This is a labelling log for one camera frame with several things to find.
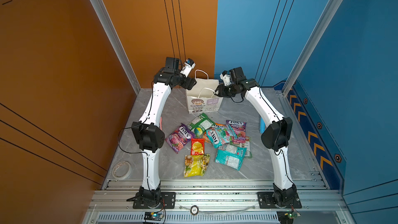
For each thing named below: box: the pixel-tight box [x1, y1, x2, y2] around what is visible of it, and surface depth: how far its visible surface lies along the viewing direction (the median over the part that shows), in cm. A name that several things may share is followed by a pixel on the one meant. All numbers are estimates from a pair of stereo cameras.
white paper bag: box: [186, 69, 224, 115], surface depth 89 cm
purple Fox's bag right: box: [225, 119, 247, 144], surface depth 98 cm
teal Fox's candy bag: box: [205, 124, 238, 149], surface depth 91 cm
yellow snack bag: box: [183, 154, 211, 178], surface depth 82 cm
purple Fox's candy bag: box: [164, 122, 196, 154], surface depth 93 cm
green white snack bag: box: [239, 135, 253, 158], surface depth 92 cm
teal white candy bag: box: [214, 143, 247, 171], surface depth 87 cm
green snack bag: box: [186, 112, 216, 137], surface depth 99 cm
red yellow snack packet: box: [190, 137, 206, 156], surface depth 91 cm
